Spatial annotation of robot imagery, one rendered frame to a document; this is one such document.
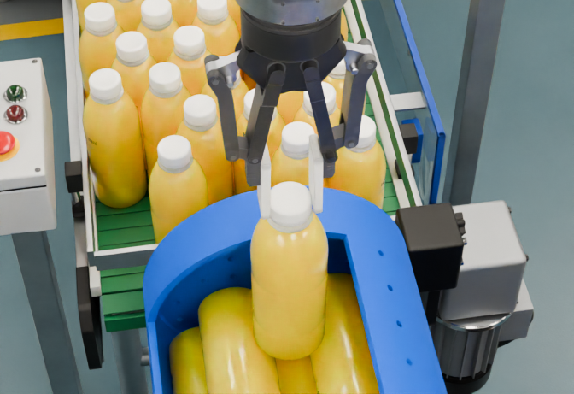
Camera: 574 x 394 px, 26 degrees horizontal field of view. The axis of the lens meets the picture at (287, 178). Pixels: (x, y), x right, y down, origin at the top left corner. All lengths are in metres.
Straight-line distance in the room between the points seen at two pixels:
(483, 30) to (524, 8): 1.63
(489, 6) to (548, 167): 1.29
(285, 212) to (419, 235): 0.45
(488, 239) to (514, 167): 1.28
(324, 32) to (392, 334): 0.36
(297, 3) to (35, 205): 0.68
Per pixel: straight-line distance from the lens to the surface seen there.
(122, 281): 1.59
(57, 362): 1.89
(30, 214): 1.50
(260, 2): 0.87
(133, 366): 2.22
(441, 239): 1.49
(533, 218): 2.86
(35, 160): 1.46
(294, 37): 0.89
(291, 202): 1.07
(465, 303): 1.72
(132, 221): 1.65
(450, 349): 1.83
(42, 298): 1.76
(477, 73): 1.80
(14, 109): 1.51
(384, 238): 1.25
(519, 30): 3.31
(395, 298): 1.19
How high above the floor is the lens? 2.16
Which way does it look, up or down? 48 degrees down
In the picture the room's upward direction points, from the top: straight up
